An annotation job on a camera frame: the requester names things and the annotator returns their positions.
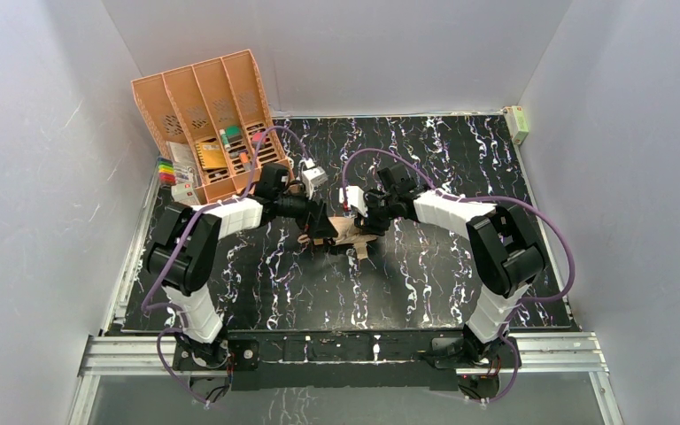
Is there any pink black eraser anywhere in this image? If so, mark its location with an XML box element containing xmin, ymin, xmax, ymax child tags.
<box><xmin>251</xmin><ymin>131</ymin><xmax>268</xmax><ymax>148</ymax></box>

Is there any colourful marker set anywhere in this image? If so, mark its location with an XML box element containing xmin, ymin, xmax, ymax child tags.
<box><xmin>157</xmin><ymin>157</ymin><xmax>176</xmax><ymax>187</ymax></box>

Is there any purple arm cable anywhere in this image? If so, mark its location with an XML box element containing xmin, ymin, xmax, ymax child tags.
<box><xmin>341</xmin><ymin>147</ymin><xmax>577</xmax><ymax>406</ymax></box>
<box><xmin>140</xmin><ymin>124</ymin><xmax>318</xmax><ymax>406</ymax></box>

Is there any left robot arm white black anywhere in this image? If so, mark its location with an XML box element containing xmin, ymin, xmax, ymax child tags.
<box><xmin>142</xmin><ymin>160</ymin><xmax>338</xmax><ymax>356</ymax></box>

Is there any orange plastic file organizer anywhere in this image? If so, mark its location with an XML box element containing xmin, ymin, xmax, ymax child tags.
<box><xmin>131</xmin><ymin>50</ymin><xmax>290</xmax><ymax>203</ymax></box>

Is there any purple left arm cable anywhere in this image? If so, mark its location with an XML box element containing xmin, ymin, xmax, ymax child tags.
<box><xmin>140</xmin><ymin>124</ymin><xmax>318</xmax><ymax>406</ymax></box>

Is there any white red small box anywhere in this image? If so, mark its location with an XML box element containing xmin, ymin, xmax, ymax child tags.
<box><xmin>170</xmin><ymin>182</ymin><xmax>201</xmax><ymax>206</ymax></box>

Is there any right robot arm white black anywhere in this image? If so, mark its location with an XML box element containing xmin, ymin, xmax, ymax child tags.
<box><xmin>339</xmin><ymin>164</ymin><xmax>548</xmax><ymax>363</ymax></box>

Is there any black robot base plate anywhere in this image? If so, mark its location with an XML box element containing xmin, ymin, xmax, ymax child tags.
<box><xmin>172</xmin><ymin>328</ymin><xmax>522</xmax><ymax>398</ymax></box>

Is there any beige folding umbrella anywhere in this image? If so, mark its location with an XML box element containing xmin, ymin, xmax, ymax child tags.
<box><xmin>297</xmin><ymin>216</ymin><xmax>378</xmax><ymax>260</ymax></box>

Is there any green white glue stick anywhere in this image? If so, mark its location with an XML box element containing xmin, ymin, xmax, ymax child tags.
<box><xmin>219</xmin><ymin>129</ymin><xmax>230</xmax><ymax>151</ymax></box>

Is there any yellow notebook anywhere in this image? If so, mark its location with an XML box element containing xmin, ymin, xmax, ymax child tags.
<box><xmin>195</xmin><ymin>138</ymin><xmax>228</xmax><ymax>171</ymax></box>

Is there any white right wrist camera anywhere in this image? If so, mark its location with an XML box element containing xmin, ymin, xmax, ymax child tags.
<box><xmin>338</xmin><ymin>186</ymin><xmax>368</xmax><ymax>217</ymax></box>

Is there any white paper card pack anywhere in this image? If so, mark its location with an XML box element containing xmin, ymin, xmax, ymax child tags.
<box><xmin>166</xmin><ymin>141</ymin><xmax>197</xmax><ymax>170</ymax></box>

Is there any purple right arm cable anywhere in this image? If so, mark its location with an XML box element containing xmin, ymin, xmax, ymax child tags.
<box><xmin>341</xmin><ymin>147</ymin><xmax>577</xmax><ymax>406</ymax></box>

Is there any green white box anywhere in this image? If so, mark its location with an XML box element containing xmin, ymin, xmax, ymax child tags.
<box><xmin>504</xmin><ymin>105</ymin><xmax>530</xmax><ymax>144</ymax></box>

